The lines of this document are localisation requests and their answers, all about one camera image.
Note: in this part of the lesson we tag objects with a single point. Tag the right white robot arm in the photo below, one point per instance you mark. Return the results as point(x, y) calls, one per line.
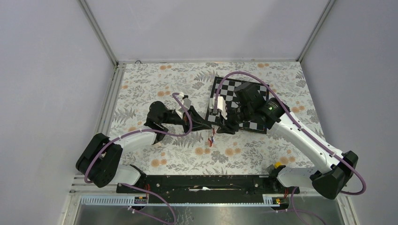
point(332, 168)

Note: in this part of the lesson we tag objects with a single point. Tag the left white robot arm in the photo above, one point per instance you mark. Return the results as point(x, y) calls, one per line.
point(100, 160)

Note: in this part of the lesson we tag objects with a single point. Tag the floral patterned table mat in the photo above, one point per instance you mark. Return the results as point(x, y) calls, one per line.
point(242, 153)

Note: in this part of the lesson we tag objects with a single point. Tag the white slotted cable duct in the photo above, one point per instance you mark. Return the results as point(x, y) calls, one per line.
point(141, 200)

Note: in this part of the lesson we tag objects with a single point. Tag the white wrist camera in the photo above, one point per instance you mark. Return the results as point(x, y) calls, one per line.
point(183, 105)
point(218, 105)

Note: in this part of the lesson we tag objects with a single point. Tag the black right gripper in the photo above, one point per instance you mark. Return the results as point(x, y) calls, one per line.
point(229, 127)

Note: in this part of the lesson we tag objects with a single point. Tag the metal keyring holder red handle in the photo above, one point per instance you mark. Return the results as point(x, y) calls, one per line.
point(211, 137)

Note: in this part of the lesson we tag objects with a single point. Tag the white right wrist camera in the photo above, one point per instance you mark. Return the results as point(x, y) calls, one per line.
point(218, 105)

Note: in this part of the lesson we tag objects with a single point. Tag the aluminium frame rail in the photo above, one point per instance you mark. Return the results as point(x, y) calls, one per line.
point(96, 76)

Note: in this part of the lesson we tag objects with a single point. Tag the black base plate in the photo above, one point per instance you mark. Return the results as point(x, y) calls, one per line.
point(209, 186)

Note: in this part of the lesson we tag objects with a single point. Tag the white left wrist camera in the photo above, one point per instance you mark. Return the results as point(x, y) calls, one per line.
point(183, 105)

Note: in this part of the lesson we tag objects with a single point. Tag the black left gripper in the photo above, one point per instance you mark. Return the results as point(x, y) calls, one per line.
point(198, 123)

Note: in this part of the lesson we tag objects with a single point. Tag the black white chessboard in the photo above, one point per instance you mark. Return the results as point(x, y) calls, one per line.
point(231, 100)

